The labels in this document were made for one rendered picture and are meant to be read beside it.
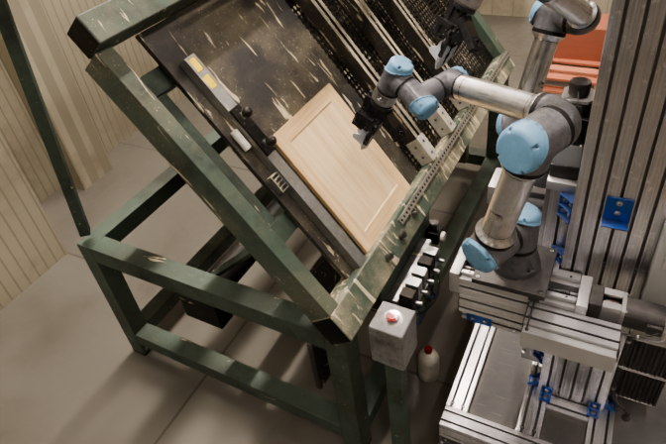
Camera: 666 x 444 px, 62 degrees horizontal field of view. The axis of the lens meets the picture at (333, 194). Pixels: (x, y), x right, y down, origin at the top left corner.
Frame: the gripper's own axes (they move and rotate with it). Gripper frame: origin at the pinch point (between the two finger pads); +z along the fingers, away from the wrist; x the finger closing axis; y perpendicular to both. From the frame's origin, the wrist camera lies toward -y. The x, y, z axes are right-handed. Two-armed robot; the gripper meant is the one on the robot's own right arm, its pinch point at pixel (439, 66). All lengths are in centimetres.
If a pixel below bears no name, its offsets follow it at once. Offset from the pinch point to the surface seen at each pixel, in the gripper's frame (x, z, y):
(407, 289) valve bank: -4, 78, -31
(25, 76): 85, 60, 97
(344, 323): 30, 80, -30
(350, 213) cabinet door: 4, 66, 2
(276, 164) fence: 31, 51, 22
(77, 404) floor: 72, 222, 51
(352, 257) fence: 14, 71, -13
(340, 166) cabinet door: -1, 57, 18
